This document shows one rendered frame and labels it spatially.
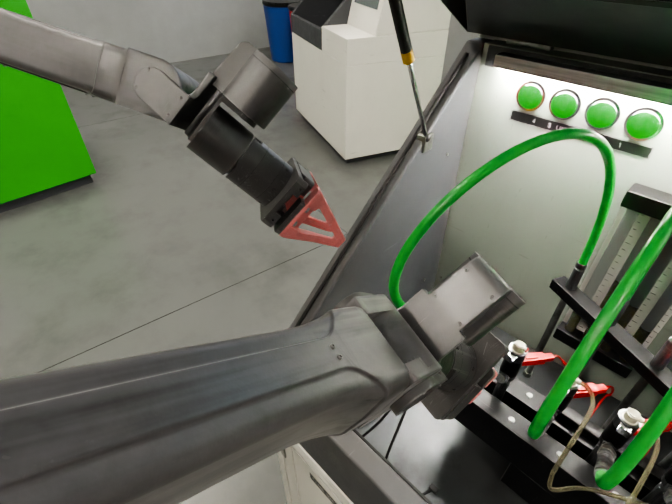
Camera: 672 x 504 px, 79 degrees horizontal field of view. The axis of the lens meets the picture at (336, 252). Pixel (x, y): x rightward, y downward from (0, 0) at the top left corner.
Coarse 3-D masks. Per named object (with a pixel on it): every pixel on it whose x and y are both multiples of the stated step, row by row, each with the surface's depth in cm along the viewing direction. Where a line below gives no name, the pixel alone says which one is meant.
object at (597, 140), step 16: (576, 128) 51; (528, 144) 49; (544, 144) 50; (608, 144) 54; (496, 160) 49; (608, 160) 56; (480, 176) 49; (608, 176) 59; (464, 192) 50; (608, 192) 61; (432, 208) 51; (608, 208) 63; (432, 224) 51; (416, 240) 52; (592, 240) 67; (400, 256) 53; (400, 272) 54; (400, 304) 58
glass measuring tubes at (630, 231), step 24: (648, 192) 64; (624, 216) 68; (648, 216) 67; (624, 240) 70; (600, 264) 74; (624, 264) 71; (600, 288) 78; (648, 288) 70; (624, 312) 75; (648, 312) 74; (576, 336) 84; (648, 336) 76; (600, 360) 82; (624, 360) 79
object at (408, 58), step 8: (392, 0) 55; (400, 0) 56; (392, 8) 56; (400, 8) 56; (392, 16) 58; (400, 16) 57; (400, 24) 58; (400, 32) 59; (408, 32) 60; (400, 40) 60; (408, 40) 60; (400, 48) 61; (408, 48) 61; (408, 56) 62; (408, 64) 63; (416, 88) 67; (416, 96) 68; (416, 104) 70; (424, 120) 72; (424, 128) 73; (424, 136) 75; (432, 136) 76; (424, 144) 76; (432, 144) 78; (424, 152) 77
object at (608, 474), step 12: (660, 360) 60; (660, 408) 39; (648, 420) 39; (660, 420) 38; (648, 432) 39; (660, 432) 39; (636, 444) 40; (648, 444) 39; (600, 456) 53; (612, 456) 54; (624, 456) 41; (636, 456) 40; (600, 468) 49; (612, 468) 42; (624, 468) 41; (600, 480) 44; (612, 480) 42
